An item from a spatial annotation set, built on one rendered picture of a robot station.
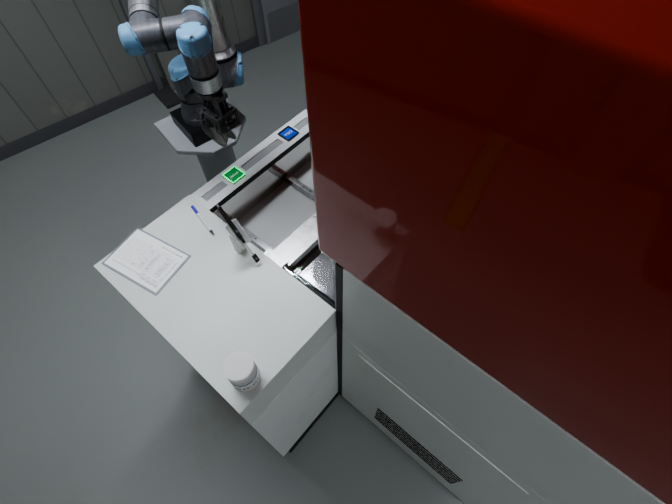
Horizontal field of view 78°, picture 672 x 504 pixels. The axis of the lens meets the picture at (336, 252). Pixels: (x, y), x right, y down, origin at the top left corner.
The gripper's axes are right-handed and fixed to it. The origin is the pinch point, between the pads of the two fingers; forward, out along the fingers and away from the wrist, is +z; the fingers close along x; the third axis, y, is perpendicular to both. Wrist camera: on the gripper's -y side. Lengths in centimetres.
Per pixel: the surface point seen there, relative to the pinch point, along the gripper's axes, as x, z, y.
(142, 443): -87, 111, 6
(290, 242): -3.8, 22.7, 29.3
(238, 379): -45, 5, 56
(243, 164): 5.5, 14.8, -0.8
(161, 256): -35.2, 13.9, 8.8
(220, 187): -6.2, 15.1, 0.8
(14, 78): -8, 67, -206
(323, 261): -3.0, 20.8, 43.0
